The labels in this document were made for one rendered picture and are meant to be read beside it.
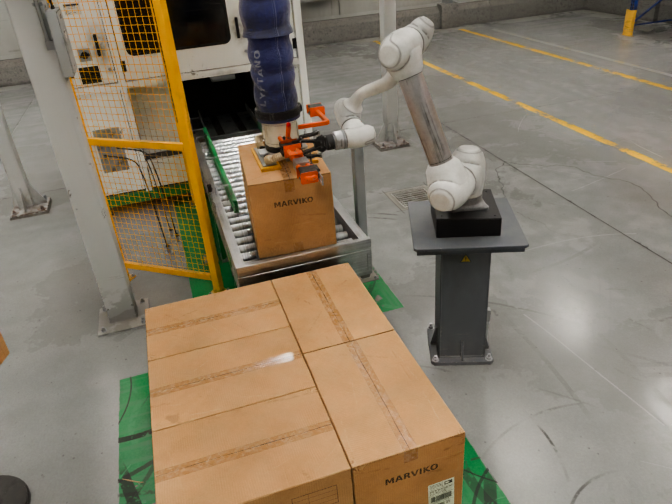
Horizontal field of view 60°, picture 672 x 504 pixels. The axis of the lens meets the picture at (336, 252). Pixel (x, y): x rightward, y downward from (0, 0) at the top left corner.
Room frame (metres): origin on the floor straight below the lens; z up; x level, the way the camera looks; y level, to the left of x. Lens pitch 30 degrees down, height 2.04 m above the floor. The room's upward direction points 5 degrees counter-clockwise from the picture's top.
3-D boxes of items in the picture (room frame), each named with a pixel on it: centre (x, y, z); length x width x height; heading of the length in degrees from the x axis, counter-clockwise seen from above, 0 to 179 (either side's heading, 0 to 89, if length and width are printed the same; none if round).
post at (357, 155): (3.22, -0.17, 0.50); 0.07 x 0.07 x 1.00; 15
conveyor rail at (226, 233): (3.57, 0.78, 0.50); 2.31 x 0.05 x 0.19; 15
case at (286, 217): (2.85, 0.24, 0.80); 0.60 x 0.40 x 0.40; 11
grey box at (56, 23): (3.00, 1.23, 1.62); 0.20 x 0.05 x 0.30; 15
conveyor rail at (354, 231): (3.74, 0.15, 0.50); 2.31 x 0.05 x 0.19; 15
